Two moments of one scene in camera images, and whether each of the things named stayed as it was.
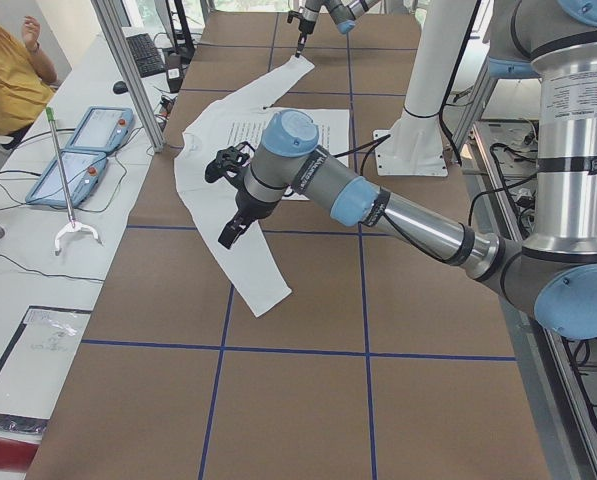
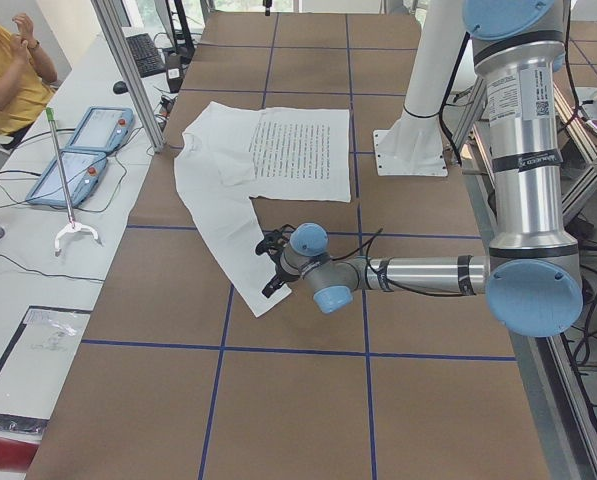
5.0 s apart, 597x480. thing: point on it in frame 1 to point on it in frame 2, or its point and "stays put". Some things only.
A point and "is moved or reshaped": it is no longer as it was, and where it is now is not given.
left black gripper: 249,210 to 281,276
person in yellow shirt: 15,79 stays put
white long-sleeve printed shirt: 241,117 is moved or reshaped
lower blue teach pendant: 81,171 stays put
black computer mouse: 120,87 stays put
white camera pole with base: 413,146 stays put
